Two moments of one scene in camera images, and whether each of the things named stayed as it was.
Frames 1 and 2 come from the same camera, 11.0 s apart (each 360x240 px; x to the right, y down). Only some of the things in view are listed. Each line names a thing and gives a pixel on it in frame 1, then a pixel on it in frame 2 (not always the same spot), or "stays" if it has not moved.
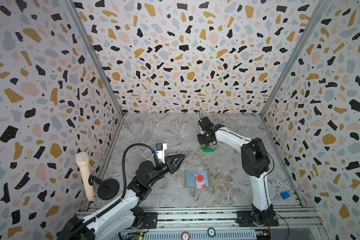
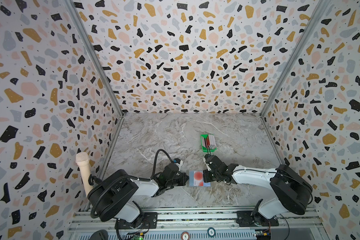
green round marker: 211,232 stays
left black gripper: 172,166 → 183,176
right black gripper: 205,138 → 215,169
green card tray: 206,150 stays
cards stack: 209,145 stays
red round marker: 185,235 stays
